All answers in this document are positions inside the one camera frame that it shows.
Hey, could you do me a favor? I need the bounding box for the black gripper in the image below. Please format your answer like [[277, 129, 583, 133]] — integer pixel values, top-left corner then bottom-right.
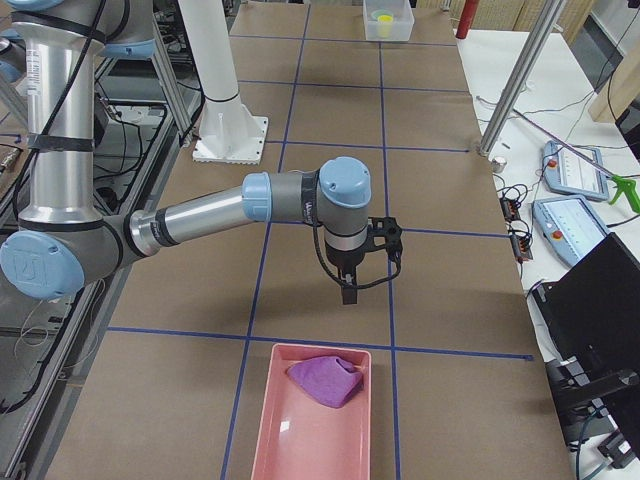
[[327, 252, 364, 305]]

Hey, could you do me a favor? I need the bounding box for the purple cloth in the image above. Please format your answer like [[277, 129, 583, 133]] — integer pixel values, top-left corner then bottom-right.
[[287, 355, 363, 409]]

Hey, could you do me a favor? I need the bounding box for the yellow plastic cup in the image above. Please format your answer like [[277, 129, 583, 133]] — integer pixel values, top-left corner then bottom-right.
[[377, 20, 394, 39]]

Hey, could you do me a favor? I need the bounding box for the mint green bowl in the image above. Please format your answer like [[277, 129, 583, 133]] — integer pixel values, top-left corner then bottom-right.
[[371, 9, 394, 22]]

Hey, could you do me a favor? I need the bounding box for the clear plastic storage box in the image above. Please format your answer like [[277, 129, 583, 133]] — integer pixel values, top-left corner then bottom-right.
[[363, 0, 414, 42]]

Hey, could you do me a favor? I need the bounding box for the pink plastic bin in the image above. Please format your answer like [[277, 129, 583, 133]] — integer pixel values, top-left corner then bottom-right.
[[251, 343, 372, 479]]

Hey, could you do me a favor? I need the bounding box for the small silver metal cup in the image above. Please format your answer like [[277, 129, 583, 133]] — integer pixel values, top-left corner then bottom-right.
[[491, 156, 507, 174]]

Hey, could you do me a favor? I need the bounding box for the near blue teach pendant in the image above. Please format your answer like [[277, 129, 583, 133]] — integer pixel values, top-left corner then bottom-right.
[[532, 194, 610, 267]]

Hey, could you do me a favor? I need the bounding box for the blue teach pendant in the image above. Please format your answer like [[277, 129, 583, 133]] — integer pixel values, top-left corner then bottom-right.
[[532, 194, 610, 267], [542, 140, 609, 202]]

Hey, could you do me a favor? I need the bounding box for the black monitor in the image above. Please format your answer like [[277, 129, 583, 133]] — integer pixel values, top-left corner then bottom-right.
[[533, 233, 639, 372]]

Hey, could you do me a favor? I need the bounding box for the far blue teach pendant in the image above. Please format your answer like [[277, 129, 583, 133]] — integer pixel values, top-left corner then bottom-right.
[[542, 140, 609, 202]]

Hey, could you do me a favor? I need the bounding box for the red fire extinguisher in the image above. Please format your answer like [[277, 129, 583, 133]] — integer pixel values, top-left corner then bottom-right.
[[456, 0, 479, 40]]

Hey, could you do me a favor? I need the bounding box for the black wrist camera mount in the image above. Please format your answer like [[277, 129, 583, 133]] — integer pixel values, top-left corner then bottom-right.
[[364, 216, 403, 263]]

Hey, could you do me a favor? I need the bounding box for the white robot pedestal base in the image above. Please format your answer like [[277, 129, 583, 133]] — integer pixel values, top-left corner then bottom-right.
[[179, 0, 269, 164]]

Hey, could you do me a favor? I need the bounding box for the aluminium frame post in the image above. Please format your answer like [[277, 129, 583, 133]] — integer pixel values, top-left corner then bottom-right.
[[478, 0, 566, 157]]

